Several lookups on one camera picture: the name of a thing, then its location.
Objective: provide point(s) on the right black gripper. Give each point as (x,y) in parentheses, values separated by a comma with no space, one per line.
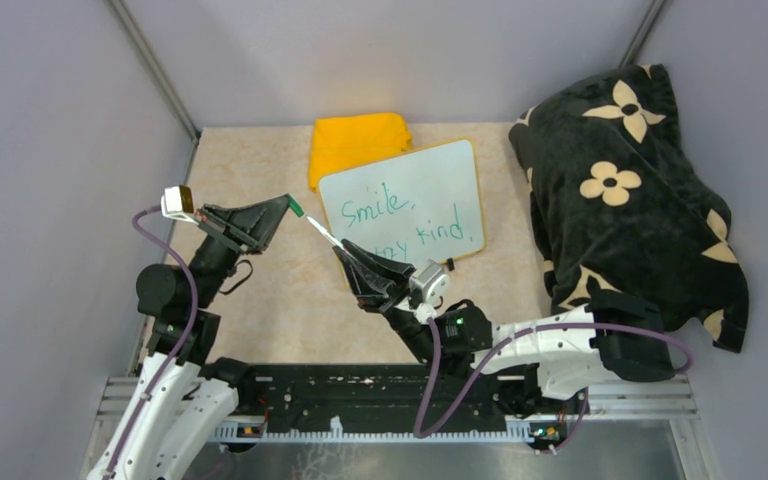
(381,284)

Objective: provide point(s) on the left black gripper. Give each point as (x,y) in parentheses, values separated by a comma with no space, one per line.
(248,227)

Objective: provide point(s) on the green marker cap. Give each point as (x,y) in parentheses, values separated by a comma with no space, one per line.
(295,207)

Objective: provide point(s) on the green whiteboard marker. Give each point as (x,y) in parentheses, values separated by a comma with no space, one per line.
(324,232)

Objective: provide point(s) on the yellow-framed whiteboard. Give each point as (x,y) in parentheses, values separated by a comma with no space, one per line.
(419,206)

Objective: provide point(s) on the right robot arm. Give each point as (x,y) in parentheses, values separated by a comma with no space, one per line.
(612,336)

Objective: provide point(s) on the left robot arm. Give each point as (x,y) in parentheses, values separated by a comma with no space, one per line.
(179,399)

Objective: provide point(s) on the folded yellow cloth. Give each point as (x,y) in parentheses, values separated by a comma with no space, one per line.
(340,143)

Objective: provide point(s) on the black floral blanket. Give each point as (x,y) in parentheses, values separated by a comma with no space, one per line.
(616,205)

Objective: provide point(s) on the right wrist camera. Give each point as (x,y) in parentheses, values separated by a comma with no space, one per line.
(427,287)

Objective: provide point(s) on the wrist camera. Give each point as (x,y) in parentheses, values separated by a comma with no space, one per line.
(177,203)
(427,287)

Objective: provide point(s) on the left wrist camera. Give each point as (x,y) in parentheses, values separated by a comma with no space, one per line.
(177,203)

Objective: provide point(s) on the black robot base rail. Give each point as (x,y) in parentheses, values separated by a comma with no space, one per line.
(379,403)

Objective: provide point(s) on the left metal corner post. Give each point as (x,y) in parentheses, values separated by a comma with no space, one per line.
(153,66)

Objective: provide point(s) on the metal corner post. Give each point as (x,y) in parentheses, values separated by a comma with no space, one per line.
(643,31)
(153,66)

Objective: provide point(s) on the right metal corner post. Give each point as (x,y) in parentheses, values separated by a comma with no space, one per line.
(643,31)

